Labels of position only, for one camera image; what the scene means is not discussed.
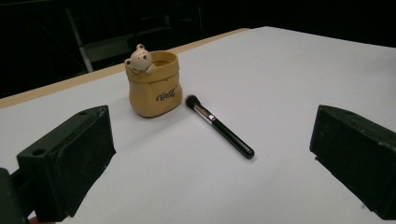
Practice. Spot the black makeup brush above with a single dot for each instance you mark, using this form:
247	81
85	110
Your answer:
218	124

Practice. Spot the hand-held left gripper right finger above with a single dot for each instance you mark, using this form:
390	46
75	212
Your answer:
355	149

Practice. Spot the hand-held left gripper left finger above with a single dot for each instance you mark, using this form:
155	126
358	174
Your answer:
65	161

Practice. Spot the metal stand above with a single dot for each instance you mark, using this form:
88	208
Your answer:
93	46

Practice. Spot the yellow bear pen holder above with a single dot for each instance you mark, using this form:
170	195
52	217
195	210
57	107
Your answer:
155	90

